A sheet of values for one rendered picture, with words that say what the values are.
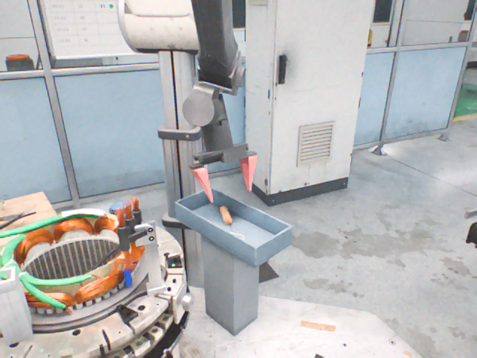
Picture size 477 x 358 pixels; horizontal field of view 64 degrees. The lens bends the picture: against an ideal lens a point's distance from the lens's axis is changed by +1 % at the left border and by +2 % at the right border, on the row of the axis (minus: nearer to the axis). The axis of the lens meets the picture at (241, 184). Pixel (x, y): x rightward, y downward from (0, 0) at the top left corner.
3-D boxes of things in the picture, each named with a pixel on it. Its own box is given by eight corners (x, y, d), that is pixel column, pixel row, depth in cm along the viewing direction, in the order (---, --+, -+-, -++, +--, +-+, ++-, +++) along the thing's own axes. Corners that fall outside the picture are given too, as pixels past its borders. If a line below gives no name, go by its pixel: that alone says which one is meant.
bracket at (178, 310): (165, 321, 55) (162, 294, 52) (175, 304, 58) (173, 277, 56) (178, 324, 54) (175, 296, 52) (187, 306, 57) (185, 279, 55)
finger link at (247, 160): (265, 190, 76) (256, 145, 74) (232, 200, 74) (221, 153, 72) (253, 186, 82) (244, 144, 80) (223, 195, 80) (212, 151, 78)
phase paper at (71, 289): (43, 316, 48) (35, 289, 46) (42, 308, 49) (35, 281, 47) (109, 294, 51) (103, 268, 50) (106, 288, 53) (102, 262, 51)
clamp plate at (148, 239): (155, 243, 49) (153, 224, 48) (136, 247, 48) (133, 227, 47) (154, 241, 49) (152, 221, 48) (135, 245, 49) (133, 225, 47)
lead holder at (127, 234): (121, 253, 46) (117, 229, 44) (115, 236, 49) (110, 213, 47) (152, 244, 47) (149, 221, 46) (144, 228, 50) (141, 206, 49)
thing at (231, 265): (285, 332, 87) (293, 225, 75) (253, 360, 80) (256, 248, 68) (214, 280, 103) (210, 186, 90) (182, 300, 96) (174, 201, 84)
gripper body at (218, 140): (250, 152, 74) (242, 115, 72) (201, 165, 71) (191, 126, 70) (240, 151, 80) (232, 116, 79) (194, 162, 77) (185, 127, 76)
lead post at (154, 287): (166, 293, 53) (159, 221, 48) (147, 297, 52) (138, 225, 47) (164, 285, 55) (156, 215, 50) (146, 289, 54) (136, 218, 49)
